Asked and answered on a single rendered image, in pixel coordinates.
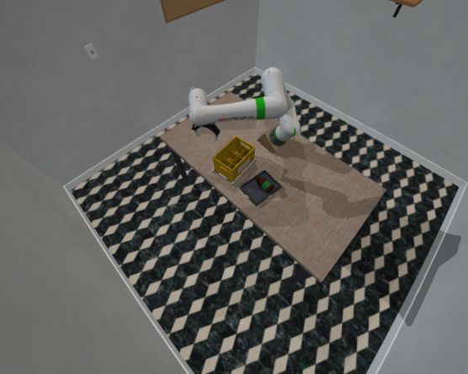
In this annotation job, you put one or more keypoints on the yellow crate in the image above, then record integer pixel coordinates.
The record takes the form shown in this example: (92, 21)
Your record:
(238, 158)

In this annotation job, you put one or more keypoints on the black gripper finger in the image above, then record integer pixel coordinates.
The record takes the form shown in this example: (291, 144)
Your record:
(214, 129)
(196, 129)

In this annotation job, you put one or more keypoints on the brown bottle with green label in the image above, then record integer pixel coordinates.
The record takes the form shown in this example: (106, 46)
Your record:
(264, 184)

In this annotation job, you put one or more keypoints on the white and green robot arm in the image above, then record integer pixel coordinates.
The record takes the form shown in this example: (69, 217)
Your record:
(275, 104)

